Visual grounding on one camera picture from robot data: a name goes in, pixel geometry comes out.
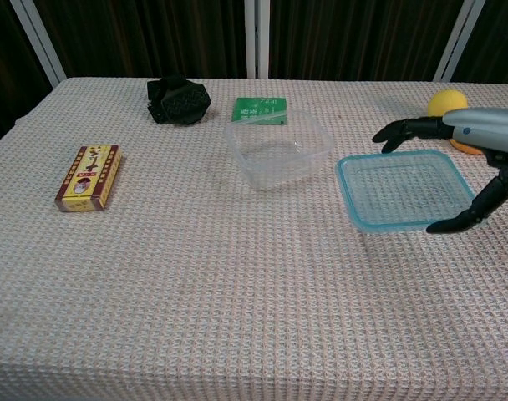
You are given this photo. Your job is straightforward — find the dark brown curtain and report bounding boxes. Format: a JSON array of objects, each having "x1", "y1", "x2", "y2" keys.
[{"x1": 0, "y1": 0, "x2": 508, "y2": 151}]

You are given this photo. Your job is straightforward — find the blue transparent lid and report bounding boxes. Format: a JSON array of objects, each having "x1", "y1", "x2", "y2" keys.
[{"x1": 335, "y1": 149, "x2": 477, "y2": 235}]

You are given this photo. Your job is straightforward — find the beige waffle weave tablecloth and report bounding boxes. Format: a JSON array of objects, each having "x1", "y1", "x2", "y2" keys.
[{"x1": 0, "y1": 77, "x2": 508, "y2": 401}]

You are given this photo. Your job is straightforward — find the orange fruit toy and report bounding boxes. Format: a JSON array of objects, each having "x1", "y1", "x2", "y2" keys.
[{"x1": 449, "y1": 139, "x2": 485, "y2": 156}]

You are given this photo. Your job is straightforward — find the white slanted frame post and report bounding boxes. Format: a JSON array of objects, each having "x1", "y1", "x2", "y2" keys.
[
  {"x1": 9, "y1": 0, "x2": 68, "y2": 84},
  {"x1": 433, "y1": 0, "x2": 487, "y2": 83}
]

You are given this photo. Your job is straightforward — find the white upright frame post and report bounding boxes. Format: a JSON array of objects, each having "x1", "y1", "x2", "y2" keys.
[{"x1": 243, "y1": 0, "x2": 271, "y2": 79}]

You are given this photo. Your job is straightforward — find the black crumpled fabric strap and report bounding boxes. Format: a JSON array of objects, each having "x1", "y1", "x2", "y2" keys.
[{"x1": 146, "y1": 74, "x2": 212, "y2": 126}]

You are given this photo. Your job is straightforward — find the yellow lemon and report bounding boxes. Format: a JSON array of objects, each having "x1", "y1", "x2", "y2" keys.
[{"x1": 427, "y1": 89, "x2": 469, "y2": 118}]

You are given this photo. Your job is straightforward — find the clear plastic food container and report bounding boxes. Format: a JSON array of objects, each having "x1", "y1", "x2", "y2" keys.
[{"x1": 223, "y1": 109, "x2": 335, "y2": 191}]

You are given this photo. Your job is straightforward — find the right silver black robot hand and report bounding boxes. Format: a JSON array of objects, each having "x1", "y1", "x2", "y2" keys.
[{"x1": 371, "y1": 107, "x2": 508, "y2": 234}]

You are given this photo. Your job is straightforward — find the yellow and red cardboard box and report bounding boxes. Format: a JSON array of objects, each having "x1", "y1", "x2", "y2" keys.
[{"x1": 54, "y1": 144, "x2": 124, "y2": 213}]

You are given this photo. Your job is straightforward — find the green printed packet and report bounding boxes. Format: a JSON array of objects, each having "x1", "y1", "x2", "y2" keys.
[{"x1": 231, "y1": 96, "x2": 288, "y2": 126}]

